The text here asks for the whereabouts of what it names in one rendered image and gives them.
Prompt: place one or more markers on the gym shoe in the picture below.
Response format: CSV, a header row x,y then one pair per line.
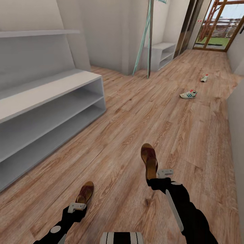
x,y
190,94
204,78

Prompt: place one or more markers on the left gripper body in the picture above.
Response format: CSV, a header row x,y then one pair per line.
x,y
73,217

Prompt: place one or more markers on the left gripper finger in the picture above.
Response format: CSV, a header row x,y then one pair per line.
x,y
84,212

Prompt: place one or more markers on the sandal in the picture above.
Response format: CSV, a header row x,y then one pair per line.
x,y
149,158
85,193

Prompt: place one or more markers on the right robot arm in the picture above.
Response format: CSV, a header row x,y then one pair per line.
x,y
191,221

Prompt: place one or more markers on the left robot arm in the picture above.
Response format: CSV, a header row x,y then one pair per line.
x,y
57,234

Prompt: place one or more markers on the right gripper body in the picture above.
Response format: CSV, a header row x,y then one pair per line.
x,y
156,183

